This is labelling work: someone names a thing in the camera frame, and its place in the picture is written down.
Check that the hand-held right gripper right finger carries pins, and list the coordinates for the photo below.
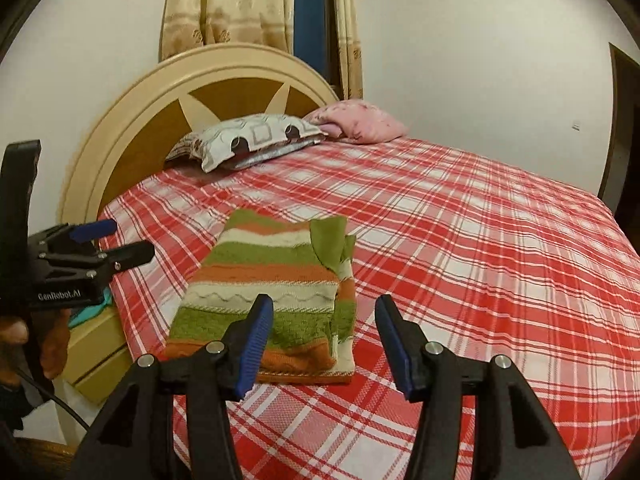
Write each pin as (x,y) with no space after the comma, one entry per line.
(395,345)

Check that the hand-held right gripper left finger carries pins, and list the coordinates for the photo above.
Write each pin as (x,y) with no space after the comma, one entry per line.
(255,340)

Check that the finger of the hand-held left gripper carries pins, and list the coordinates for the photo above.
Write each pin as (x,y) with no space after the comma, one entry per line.
(95,230)
(132,255)

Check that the green striped knit sweater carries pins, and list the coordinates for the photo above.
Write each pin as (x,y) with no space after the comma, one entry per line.
(260,270)

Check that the person's left hand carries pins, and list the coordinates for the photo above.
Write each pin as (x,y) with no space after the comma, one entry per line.
(55,345)

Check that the teal cloth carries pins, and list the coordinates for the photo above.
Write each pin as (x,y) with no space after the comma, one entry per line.
(92,315)

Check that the cream nightstand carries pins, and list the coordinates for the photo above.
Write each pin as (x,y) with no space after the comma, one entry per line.
(100,355)

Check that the striped flat pillow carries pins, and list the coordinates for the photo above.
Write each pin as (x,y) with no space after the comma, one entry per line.
(180,149)

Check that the bed with red plaid sheet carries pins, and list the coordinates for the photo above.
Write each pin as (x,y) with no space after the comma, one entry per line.
(475,260)

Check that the cream round wooden headboard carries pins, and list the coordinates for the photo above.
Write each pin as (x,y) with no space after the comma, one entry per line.
(150,125)

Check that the brown wicker basket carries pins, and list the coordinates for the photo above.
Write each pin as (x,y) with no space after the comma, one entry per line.
(45,452)

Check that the grey white patterned pillow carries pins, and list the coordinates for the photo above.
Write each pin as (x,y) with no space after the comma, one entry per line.
(255,135)

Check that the pink floral pillow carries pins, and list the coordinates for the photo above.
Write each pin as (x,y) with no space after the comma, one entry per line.
(360,120)

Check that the wide beige floral curtain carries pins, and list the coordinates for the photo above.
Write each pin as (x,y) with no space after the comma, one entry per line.
(225,5)

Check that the dark framed window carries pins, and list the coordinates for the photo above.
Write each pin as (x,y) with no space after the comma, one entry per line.
(310,20)

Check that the narrow beige floral curtain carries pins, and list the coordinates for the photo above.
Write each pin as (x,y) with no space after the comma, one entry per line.
(347,35)

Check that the dark wooden door frame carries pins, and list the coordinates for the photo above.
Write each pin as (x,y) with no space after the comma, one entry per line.
(620,125)

